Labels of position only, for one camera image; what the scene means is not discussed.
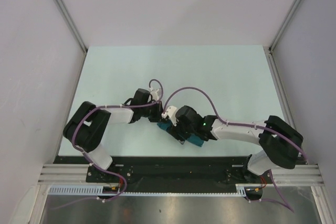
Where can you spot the teal cloth napkin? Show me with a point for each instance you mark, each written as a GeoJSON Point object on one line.
{"type": "Point", "coordinates": [169, 128]}

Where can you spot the left aluminium frame post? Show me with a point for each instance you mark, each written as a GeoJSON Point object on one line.
{"type": "Point", "coordinates": [60, 4]}

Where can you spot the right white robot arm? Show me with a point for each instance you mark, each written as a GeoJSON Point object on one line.
{"type": "Point", "coordinates": [280, 142]}

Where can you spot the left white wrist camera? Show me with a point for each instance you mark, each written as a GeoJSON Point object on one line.
{"type": "Point", "coordinates": [155, 93]}

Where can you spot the right aluminium frame post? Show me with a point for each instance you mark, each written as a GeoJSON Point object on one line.
{"type": "Point", "coordinates": [289, 16]}

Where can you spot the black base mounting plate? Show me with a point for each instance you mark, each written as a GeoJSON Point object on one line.
{"type": "Point", "coordinates": [183, 174]}

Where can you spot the white slotted cable duct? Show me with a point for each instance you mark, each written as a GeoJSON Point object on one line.
{"type": "Point", "coordinates": [108, 191]}

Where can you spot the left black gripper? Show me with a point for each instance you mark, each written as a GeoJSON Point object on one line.
{"type": "Point", "coordinates": [158, 105]}

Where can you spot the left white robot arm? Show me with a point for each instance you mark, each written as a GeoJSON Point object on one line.
{"type": "Point", "coordinates": [86, 128]}

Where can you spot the aluminium frame post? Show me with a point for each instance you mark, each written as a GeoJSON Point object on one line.
{"type": "Point", "coordinates": [60, 4]}
{"type": "Point", "coordinates": [289, 16]}

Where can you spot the aluminium front rail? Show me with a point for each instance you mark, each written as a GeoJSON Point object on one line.
{"type": "Point", "coordinates": [302, 175]}

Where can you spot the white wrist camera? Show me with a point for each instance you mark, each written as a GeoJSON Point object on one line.
{"type": "Point", "coordinates": [155, 93]}
{"type": "Point", "coordinates": [170, 113]}

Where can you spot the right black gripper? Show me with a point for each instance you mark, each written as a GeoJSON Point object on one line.
{"type": "Point", "coordinates": [175, 130]}

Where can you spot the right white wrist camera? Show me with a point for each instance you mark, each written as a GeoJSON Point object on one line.
{"type": "Point", "coordinates": [170, 113]}

